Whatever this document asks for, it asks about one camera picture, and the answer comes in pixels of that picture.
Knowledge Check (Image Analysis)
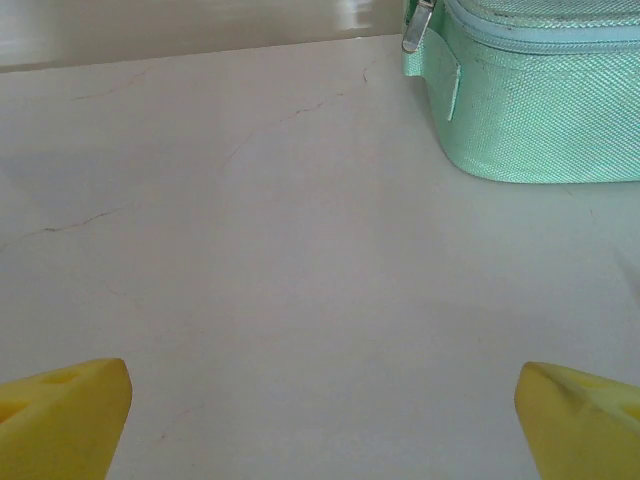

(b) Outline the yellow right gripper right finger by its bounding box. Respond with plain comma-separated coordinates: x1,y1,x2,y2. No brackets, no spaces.
514,361,640,480

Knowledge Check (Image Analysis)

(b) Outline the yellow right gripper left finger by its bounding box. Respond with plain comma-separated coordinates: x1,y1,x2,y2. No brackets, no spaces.
0,357,134,480

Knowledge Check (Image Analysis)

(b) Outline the mint green zip case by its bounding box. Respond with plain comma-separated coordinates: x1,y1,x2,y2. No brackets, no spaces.
401,0,640,185

